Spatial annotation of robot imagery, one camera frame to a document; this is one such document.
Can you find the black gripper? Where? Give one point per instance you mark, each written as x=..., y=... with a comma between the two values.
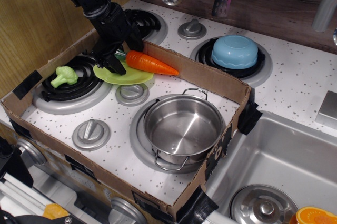
x=114, y=28

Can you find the orange toy carrot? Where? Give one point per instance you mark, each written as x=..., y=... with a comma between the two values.
x=144, y=62

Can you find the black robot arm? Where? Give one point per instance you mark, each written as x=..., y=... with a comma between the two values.
x=86, y=5

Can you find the light green plastic plate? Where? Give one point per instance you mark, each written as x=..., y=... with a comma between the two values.
x=133, y=76

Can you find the silver stove knob centre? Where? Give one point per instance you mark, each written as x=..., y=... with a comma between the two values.
x=132, y=95

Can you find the silver stove knob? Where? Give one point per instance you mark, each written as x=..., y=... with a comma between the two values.
x=192, y=30
x=132, y=95
x=91, y=135

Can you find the black front left burner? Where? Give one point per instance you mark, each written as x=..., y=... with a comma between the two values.
x=87, y=82

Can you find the green toy broccoli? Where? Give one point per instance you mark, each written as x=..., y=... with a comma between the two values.
x=65, y=74

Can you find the silver stove knob rear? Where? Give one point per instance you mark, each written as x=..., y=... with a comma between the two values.
x=192, y=30

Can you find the black rear right burner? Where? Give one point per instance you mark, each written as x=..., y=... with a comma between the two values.
x=202, y=54

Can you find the silver stove knob front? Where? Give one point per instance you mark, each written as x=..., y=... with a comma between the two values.
x=91, y=135

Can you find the stainless steel pot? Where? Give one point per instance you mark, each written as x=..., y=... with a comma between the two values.
x=182, y=129

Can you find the light blue plastic bowl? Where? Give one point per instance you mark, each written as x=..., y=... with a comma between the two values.
x=234, y=52

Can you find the brown cardboard fence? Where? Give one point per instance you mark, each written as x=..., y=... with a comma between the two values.
x=123, y=165

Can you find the silver oven knob left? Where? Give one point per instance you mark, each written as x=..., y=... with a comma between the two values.
x=30, y=154

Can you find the silver oven knob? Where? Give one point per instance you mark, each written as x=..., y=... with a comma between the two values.
x=124, y=212
x=30, y=154

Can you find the black device lower left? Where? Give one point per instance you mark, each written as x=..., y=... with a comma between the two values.
x=12, y=163

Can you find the silver oven knob right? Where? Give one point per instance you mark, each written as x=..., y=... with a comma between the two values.
x=124, y=212

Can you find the orange yellow toy piece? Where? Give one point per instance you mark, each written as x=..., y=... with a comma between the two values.
x=54, y=211

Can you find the grey metal sink basin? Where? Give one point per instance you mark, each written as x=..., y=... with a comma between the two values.
x=281, y=153

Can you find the silver faucet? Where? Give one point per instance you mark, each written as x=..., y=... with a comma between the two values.
x=323, y=15

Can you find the silver pot lid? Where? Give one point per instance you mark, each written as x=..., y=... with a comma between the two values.
x=258, y=203

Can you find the grey block on counter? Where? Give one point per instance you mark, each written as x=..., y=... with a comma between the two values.
x=327, y=113

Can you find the toy orange half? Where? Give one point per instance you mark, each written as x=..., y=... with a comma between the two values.
x=313, y=215

